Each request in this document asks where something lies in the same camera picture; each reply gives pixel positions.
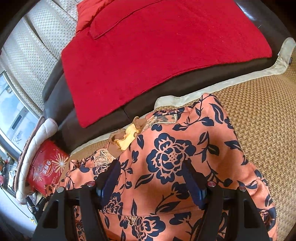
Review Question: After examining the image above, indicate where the orange floral garment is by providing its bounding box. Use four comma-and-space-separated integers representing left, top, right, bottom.
45, 93, 278, 241

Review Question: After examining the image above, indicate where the red egg roll box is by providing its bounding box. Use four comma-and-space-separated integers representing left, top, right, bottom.
26, 140, 69, 196

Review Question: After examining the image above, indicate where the white quilted pillow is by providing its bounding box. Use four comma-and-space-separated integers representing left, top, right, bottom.
14, 116, 58, 205

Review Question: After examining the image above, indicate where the woven bamboo bed mat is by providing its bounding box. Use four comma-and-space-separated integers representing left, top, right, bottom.
60, 37, 296, 241

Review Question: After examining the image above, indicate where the window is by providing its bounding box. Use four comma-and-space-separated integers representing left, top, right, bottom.
1, 71, 38, 197

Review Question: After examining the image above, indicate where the red towel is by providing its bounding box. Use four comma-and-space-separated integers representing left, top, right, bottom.
62, 1, 272, 128

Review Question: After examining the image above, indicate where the white dotted curtain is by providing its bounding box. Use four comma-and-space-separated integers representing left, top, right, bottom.
1, 1, 79, 115

